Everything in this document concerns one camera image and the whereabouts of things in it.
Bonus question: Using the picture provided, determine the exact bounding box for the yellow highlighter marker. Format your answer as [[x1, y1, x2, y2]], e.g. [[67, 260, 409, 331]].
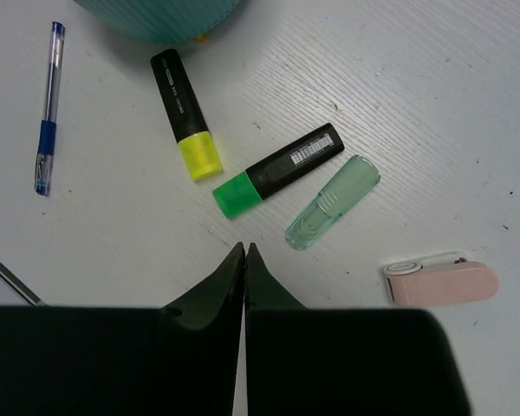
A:
[[150, 49, 222, 181]]

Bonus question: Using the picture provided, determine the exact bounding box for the pink white correction tape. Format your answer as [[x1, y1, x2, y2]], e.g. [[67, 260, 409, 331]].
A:
[[382, 252, 499, 307]]

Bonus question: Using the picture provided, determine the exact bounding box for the blue ballpoint pen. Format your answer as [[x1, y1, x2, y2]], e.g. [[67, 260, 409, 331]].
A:
[[34, 22, 65, 197]]

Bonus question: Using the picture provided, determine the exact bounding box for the teal round desk organizer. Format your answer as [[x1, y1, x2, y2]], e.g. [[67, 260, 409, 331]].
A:
[[77, 0, 238, 44]]

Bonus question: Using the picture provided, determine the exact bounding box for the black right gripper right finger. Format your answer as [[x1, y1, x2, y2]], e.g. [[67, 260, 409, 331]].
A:
[[244, 243, 305, 415]]

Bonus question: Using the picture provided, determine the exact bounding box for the green highlighter marker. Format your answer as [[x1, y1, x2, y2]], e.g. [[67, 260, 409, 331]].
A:
[[212, 123, 345, 219]]

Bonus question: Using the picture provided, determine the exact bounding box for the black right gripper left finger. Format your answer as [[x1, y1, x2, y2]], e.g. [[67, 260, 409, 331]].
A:
[[159, 243, 245, 415]]

